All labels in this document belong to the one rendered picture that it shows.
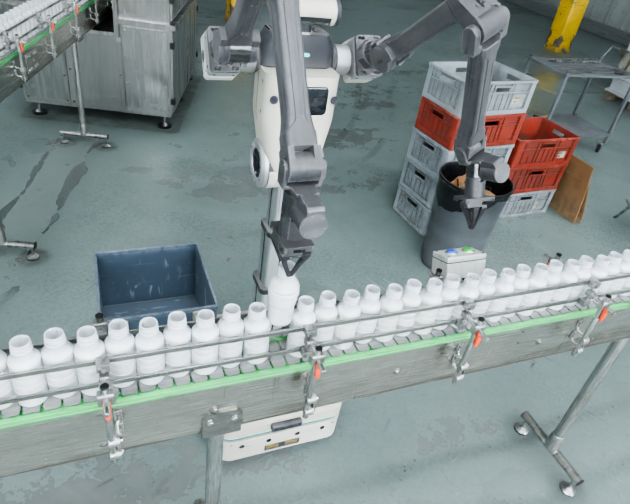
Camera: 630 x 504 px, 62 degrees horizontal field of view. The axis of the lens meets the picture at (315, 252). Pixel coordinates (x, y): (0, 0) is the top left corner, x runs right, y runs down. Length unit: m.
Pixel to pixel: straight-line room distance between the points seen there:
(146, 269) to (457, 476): 1.55
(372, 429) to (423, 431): 0.24
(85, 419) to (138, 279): 0.65
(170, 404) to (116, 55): 3.80
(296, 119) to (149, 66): 3.78
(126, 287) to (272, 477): 0.99
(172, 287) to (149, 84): 3.13
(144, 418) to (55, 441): 0.18
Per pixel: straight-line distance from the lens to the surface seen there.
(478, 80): 1.39
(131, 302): 1.87
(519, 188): 4.36
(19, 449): 1.34
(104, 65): 4.84
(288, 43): 1.05
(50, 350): 1.18
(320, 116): 1.65
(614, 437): 3.03
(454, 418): 2.68
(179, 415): 1.32
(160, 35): 4.65
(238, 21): 1.34
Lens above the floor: 1.96
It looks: 35 degrees down
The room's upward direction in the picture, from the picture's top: 10 degrees clockwise
